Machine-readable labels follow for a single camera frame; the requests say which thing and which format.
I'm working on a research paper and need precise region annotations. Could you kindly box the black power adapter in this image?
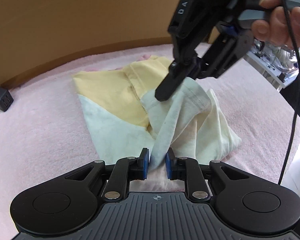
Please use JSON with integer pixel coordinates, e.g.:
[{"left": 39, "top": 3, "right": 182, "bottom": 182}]
[{"left": 0, "top": 86, "right": 14, "bottom": 112}]

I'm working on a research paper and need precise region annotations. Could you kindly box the pale green yellow-sleeved T-shirt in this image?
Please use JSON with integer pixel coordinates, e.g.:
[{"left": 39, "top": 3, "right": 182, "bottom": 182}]
[{"left": 72, "top": 54, "right": 242, "bottom": 180}]

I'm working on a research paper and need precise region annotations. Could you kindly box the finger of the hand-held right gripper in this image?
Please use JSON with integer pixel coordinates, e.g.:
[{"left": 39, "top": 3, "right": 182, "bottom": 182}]
[
  {"left": 154, "top": 34, "right": 199, "bottom": 102},
  {"left": 192, "top": 24, "right": 254, "bottom": 79}
]

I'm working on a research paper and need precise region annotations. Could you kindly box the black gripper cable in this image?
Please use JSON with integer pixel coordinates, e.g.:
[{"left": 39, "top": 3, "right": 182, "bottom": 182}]
[{"left": 276, "top": 0, "right": 300, "bottom": 185}]

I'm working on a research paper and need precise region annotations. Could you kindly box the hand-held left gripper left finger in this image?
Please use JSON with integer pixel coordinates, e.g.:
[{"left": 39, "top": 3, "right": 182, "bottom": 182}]
[{"left": 62, "top": 148, "right": 150, "bottom": 201}]

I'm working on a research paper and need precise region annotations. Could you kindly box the pink terry towel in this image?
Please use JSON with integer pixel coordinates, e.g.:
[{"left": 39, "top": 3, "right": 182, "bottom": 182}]
[{"left": 0, "top": 42, "right": 300, "bottom": 240}]

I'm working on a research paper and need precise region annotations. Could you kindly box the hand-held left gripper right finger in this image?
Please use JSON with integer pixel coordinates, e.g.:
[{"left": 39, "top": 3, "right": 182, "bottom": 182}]
[{"left": 165, "top": 149, "right": 250, "bottom": 202}]

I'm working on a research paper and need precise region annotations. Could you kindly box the person's right hand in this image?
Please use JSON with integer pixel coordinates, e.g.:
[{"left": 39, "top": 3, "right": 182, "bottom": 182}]
[{"left": 252, "top": 0, "right": 300, "bottom": 54}]

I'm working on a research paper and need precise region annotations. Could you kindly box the large wide cardboard box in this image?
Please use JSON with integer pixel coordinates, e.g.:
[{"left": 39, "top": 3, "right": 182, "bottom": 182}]
[{"left": 0, "top": 0, "right": 215, "bottom": 90}]

